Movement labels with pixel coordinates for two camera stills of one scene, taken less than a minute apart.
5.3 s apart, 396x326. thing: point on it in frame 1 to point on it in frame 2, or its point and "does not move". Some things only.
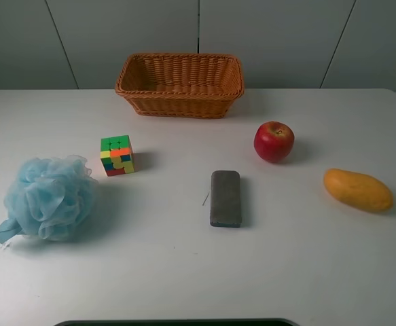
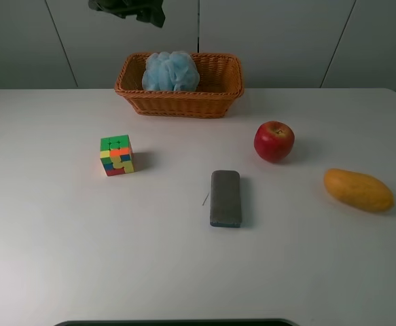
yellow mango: [358, 190] does not move
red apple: [274, 141] does not move
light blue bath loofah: [52, 197] to [170, 71]
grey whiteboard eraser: [225, 200] does not move
